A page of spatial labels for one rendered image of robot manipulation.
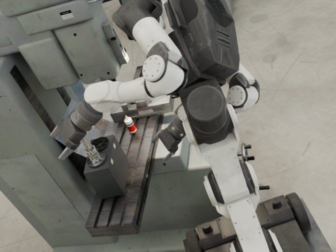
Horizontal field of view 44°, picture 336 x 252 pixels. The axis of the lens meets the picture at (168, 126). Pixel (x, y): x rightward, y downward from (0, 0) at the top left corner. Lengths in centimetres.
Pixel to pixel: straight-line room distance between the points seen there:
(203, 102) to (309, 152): 197
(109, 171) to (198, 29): 77
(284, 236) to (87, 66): 119
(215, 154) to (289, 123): 190
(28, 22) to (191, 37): 78
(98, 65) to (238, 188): 83
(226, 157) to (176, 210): 103
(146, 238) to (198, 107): 160
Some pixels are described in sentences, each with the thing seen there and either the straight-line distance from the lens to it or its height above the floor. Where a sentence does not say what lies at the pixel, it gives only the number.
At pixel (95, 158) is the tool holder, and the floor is 115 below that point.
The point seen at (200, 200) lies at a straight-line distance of 240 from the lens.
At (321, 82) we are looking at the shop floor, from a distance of 370.
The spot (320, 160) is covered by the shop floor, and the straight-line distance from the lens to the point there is 307.
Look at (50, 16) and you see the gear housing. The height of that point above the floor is 169.
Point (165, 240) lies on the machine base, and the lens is 265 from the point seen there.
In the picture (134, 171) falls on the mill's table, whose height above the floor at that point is 91.
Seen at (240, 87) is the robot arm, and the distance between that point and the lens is 159.
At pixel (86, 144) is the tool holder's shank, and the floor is 123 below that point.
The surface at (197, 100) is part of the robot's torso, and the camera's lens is 123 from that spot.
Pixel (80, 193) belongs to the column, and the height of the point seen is 71.
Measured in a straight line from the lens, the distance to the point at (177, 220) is 259.
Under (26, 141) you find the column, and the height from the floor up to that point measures 115.
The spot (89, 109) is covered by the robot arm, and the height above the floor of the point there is 156.
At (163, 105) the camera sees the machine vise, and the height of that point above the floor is 98.
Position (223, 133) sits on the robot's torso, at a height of 136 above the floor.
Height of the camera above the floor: 227
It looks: 38 degrees down
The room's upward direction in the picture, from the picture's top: 24 degrees counter-clockwise
